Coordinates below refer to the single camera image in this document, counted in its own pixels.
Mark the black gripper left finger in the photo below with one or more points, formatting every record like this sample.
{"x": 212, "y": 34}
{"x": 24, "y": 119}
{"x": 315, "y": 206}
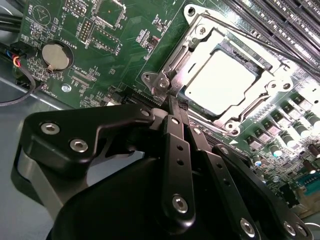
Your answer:
{"x": 75, "y": 120}

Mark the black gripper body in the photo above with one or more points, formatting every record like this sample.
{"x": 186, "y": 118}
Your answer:
{"x": 112, "y": 200}

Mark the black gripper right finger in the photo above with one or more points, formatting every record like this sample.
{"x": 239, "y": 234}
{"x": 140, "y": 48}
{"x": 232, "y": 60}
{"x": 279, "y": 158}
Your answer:
{"x": 215, "y": 160}

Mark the silver CPU plate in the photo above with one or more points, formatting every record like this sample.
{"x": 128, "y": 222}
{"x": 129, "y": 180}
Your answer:
{"x": 220, "y": 80}

